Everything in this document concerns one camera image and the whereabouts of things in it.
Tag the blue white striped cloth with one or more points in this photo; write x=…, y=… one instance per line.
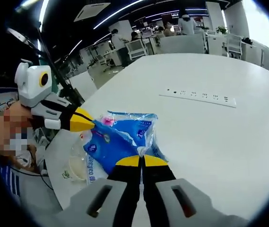
x=7, y=177

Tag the white office desk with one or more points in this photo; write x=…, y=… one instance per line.
x=83, y=84

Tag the black tripod stand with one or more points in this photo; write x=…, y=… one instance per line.
x=61, y=78

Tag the white paper cup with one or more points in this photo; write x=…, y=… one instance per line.
x=76, y=165

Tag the bright window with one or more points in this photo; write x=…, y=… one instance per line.
x=257, y=21

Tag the potted plant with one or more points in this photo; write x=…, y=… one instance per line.
x=221, y=29

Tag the ceiling air vent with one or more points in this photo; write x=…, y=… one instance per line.
x=91, y=11

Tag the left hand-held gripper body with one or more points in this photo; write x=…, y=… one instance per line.
x=32, y=85

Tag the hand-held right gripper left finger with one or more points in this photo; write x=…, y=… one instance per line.
x=127, y=189

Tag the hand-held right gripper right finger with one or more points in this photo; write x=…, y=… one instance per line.
x=158, y=194

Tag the light grey chair backrest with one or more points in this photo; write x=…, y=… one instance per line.
x=181, y=45

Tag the white power strip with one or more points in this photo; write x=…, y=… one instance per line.
x=198, y=97

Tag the person's left hand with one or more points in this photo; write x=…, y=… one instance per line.
x=20, y=107

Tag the white office chair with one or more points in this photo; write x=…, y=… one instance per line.
x=102, y=59
x=136, y=48
x=233, y=43

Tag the dark blue tissue packet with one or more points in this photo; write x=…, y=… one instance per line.
x=115, y=137

